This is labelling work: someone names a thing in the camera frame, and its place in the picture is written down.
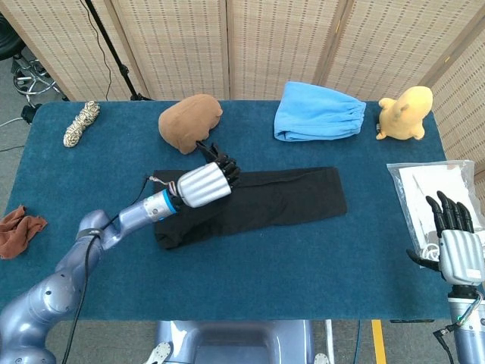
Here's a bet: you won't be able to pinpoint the dark blue table mat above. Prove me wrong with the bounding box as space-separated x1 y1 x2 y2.
0 100 479 322

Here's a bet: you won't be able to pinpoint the rust brown crumpled cloth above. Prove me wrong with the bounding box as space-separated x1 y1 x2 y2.
0 204 49 261

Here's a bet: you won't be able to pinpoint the black stool with chrome base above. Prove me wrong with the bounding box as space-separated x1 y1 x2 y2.
0 13 61 105

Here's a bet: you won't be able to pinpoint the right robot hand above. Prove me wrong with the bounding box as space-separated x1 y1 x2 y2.
405 190 485 286

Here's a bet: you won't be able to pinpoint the thin black hanging cable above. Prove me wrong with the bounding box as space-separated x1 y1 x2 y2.
77 0 113 100

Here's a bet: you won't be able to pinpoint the light blue folded garment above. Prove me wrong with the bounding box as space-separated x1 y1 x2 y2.
272 81 368 143

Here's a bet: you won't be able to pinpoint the black trousers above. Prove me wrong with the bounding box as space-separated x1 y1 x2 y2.
151 165 349 250

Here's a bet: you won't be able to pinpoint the black power adapter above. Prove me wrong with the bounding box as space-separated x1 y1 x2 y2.
20 105 39 124

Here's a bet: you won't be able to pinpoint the clear bag with white garment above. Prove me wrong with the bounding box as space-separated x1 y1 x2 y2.
385 159 485 269

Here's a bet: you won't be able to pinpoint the brown plush toy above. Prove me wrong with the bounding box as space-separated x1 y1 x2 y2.
158 93 224 155

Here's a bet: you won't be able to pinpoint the yellow plush toy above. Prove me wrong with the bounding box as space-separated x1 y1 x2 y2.
374 86 434 142

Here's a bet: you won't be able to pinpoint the beige braided rope bundle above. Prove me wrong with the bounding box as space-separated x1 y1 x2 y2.
62 100 102 148

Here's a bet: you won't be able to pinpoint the white table leg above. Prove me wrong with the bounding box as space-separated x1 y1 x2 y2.
324 320 336 364

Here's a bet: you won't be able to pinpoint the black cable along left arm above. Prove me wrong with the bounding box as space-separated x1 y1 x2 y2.
70 174 156 364

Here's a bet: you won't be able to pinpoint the black tripod stand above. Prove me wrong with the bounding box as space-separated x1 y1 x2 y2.
83 0 155 102

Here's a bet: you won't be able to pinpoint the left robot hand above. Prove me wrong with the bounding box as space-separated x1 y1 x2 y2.
177 140 242 209

